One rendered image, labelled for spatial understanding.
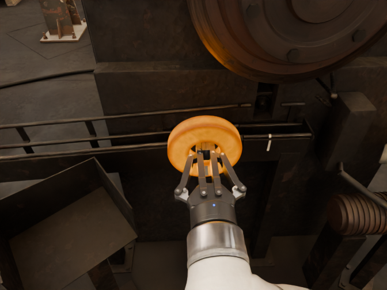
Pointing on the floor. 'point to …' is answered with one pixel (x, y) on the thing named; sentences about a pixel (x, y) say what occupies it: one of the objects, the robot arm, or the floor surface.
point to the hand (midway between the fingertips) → (204, 142)
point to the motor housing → (342, 236)
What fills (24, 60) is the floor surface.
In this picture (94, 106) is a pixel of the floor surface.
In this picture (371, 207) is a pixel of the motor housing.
